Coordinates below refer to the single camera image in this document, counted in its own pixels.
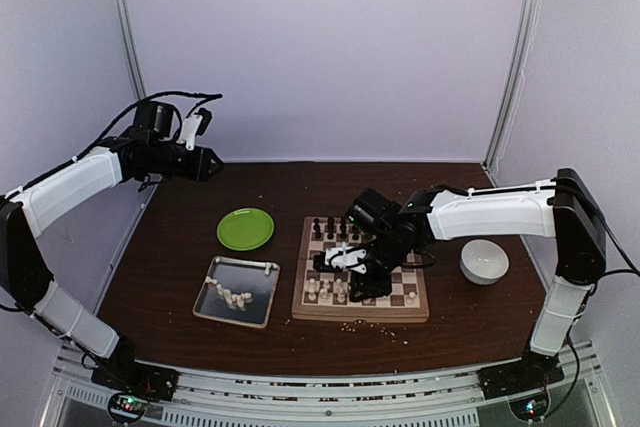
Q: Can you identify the white chess bishop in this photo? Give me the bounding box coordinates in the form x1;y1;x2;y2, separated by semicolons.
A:
336;288;347;305

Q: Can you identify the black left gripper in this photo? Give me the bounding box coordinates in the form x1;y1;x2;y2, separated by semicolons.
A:
150;141;224;181

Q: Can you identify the aluminium frame post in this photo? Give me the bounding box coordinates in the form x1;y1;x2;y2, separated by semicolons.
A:
484;0;540;179
113;0;149;100

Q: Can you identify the white bowl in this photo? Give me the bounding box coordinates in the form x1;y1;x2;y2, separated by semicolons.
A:
460;239;510;286

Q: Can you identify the white chess pieces pile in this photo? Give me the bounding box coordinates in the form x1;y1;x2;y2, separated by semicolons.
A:
208;263;278;307

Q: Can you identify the white chess knight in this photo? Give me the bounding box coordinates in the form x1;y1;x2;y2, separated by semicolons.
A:
319;289;329;303

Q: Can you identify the wooden chess board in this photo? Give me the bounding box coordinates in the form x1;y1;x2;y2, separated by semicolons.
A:
291;216;430;324

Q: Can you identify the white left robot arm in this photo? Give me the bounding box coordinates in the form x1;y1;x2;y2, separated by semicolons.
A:
1;91;224;395

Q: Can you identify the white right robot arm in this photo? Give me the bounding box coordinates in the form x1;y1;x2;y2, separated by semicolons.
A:
312;168;607;393

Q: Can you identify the aluminium frame post left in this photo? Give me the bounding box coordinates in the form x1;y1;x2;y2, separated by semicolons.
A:
113;0;149;100

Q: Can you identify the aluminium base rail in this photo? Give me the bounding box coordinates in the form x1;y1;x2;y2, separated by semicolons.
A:
36;342;620;426

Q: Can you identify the metal tray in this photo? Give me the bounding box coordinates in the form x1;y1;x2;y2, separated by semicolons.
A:
192;256;281;329

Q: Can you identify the aluminium frame post right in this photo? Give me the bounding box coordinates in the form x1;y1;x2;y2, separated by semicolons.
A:
484;0;540;179

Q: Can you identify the black chess pieces row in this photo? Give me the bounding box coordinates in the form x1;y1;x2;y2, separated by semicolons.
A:
310;217;372;244

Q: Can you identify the green plate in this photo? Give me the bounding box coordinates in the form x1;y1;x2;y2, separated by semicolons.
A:
216;208;275;252

